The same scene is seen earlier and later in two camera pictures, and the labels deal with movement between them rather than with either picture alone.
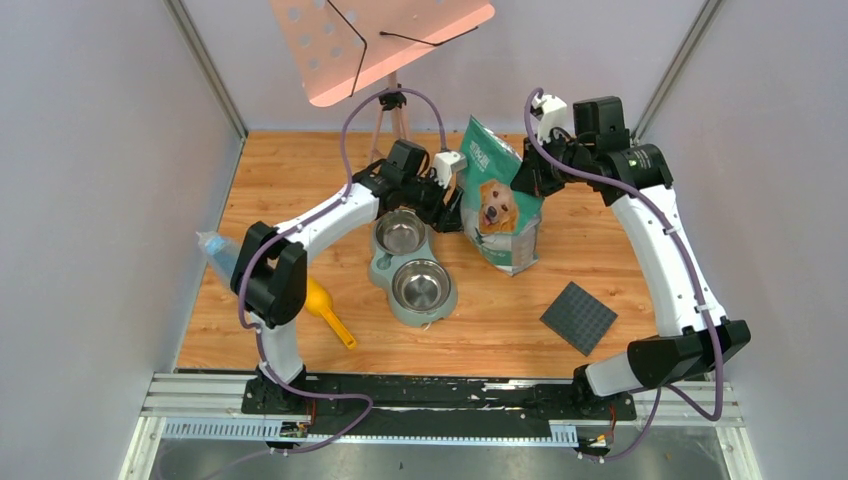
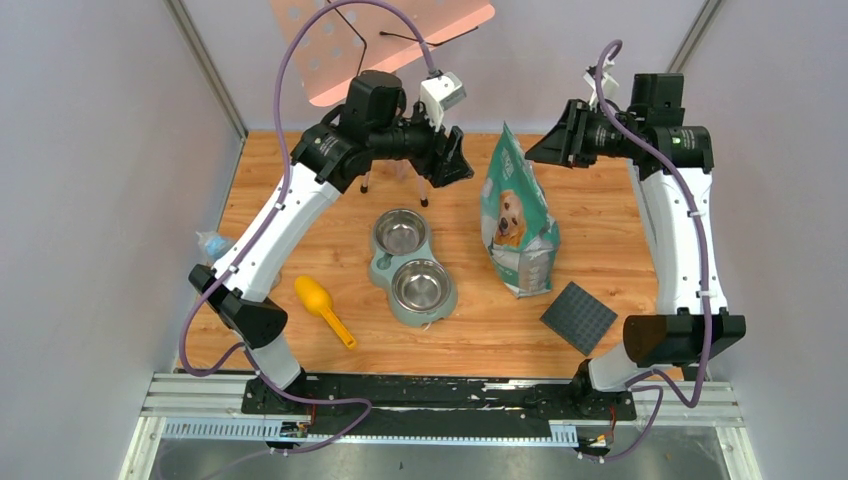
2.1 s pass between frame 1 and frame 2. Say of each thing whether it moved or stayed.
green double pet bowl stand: stayed
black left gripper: moved
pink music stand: stayed
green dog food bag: moved
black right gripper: moved
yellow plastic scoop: stayed
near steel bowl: stayed
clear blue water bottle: stayed
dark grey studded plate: stayed
